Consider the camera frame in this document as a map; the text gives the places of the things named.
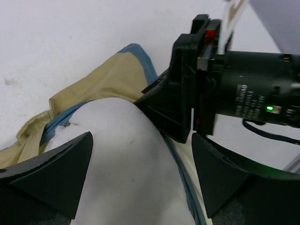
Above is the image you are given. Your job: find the blue beige white pillowcase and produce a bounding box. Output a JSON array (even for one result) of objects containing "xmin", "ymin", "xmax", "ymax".
[{"xmin": 0, "ymin": 44, "xmax": 211, "ymax": 225}]

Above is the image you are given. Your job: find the black looped wire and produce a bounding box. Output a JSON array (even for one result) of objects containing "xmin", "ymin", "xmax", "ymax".
[{"xmin": 242, "ymin": 119, "xmax": 300, "ymax": 146}]

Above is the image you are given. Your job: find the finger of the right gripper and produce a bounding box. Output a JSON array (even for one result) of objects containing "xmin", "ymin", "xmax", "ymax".
[{"xmin": 135, "ymin": 69, "xmax": 191, "ymax": 143}]

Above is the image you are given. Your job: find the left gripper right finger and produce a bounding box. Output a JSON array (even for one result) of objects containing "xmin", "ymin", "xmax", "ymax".
[{"xmin": 192, "ymin": 133, "xmax": 300, "ymax": 225}]

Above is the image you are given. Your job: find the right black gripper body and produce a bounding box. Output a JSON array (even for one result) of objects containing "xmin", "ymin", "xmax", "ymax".
[{"xmin": 171, "ymin": 14, "xmax": 300, "ymax": 138}]

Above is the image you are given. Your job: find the white pillow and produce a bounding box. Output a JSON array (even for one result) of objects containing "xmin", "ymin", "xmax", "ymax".
[{"xmin": 46, "ymin": 98, "xmax": 195, "ymax": 225}]

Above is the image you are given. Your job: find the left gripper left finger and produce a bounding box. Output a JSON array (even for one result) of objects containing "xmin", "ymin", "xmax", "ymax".
[{"xmin": 0, "ymin": 132, "xmax": 93, "ymax": 225}]

